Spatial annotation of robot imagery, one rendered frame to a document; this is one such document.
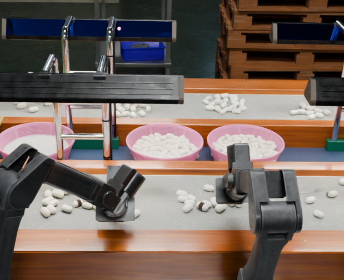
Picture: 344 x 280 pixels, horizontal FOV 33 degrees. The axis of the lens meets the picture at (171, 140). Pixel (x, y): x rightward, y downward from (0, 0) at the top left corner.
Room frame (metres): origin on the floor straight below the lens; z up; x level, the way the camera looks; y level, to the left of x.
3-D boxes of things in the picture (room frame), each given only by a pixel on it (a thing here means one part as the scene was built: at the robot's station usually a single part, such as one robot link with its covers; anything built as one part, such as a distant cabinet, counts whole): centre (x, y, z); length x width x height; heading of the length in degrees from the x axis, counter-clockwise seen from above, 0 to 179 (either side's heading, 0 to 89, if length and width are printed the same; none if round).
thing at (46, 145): (1.76, 0.46, 0.71); 0.22 x 0.22 x 0.06
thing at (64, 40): (1.97, 0.30, 0.90); 0.20 x 0.19 x 0.45; 93
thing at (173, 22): (2.05, 0.31, 1.08); 0.62 x 0.08 x 0.07; 93
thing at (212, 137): (1.80, -0.26, 0.72); 0.27 x 0.27 x 0.10
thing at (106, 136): (1.57, 0.28, 0.90); 0.20 x 0.19 x 0.45; 93
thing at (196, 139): (1.78, 0.02, 0.72); 0.27 x 0.27 x 0.10
